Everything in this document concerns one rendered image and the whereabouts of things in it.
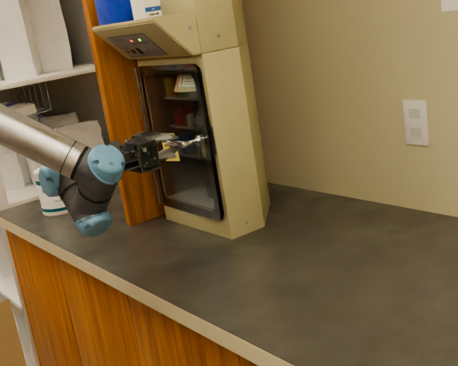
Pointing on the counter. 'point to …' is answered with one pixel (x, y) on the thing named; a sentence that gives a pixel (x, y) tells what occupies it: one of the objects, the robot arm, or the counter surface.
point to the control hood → (158, 33)
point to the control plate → (137, 45)
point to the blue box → (113, 11)
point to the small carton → (145, 9)
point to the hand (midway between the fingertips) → (172, 142)
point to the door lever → (184, 142)
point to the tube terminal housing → (226, 115)
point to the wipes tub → (52, 203)
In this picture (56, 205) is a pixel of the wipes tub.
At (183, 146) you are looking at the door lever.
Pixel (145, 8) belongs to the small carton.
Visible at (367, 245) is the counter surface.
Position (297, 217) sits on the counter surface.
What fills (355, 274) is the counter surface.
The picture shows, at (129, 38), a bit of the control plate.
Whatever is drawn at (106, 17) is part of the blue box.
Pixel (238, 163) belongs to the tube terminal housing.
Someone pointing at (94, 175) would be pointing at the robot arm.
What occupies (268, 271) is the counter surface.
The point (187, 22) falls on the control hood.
